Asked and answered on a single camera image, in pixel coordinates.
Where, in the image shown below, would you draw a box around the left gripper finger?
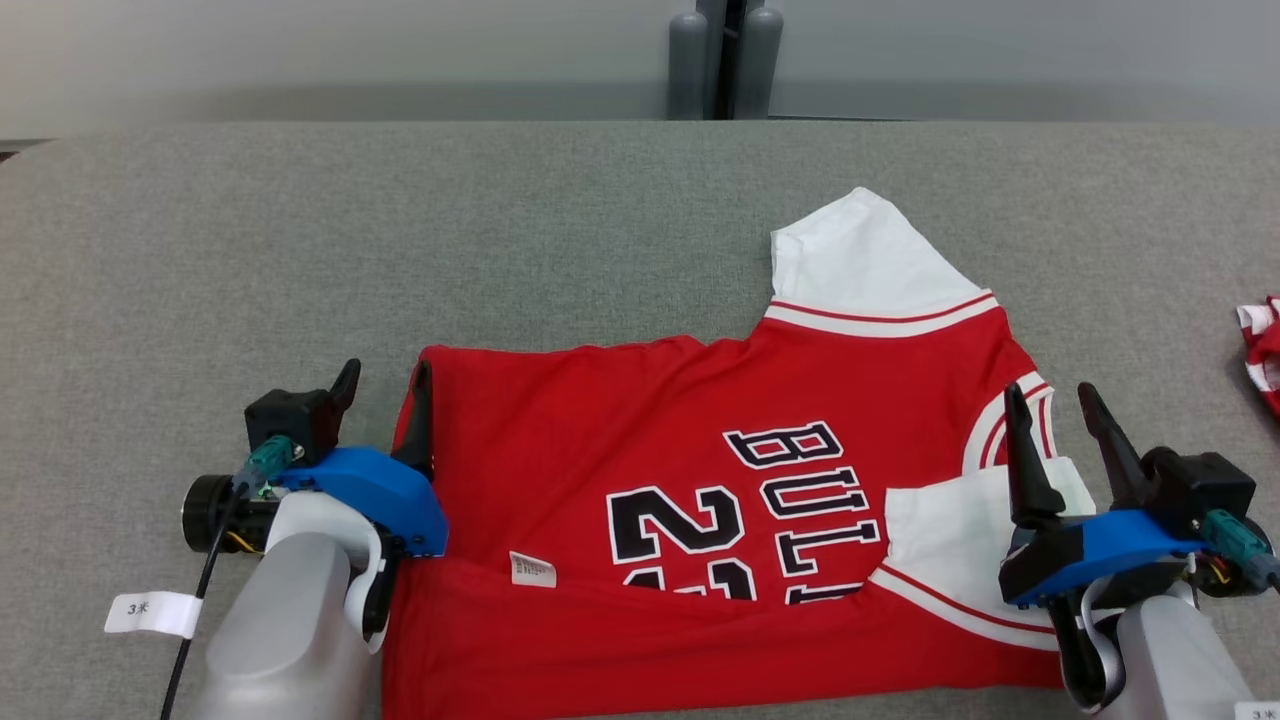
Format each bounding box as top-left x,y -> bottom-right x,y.
328,358 -> 363,415
392,360 -> 437,480

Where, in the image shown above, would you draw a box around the red jersey with white sleeves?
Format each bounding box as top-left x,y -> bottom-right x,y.
380,186 -> 1101,720

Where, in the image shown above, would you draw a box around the left arm cable teal plug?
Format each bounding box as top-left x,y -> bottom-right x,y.
160,435 -> 303,720

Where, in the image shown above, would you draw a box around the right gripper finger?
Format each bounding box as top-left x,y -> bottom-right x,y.
1077,382 -> 1162,514
1002,382 -> 1068,530

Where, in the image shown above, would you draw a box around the grey wall post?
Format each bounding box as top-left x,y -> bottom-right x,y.
667,0 -> 786,122

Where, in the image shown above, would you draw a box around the right gripper blue body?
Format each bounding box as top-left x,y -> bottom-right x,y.
998,509 -> 1207,707

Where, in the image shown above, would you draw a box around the left gripper blue body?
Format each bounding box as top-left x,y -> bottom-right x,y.
270,446 -> 450,642

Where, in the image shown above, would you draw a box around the red shorts with white trim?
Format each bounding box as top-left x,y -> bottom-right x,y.
1236,294 -> 1280,419

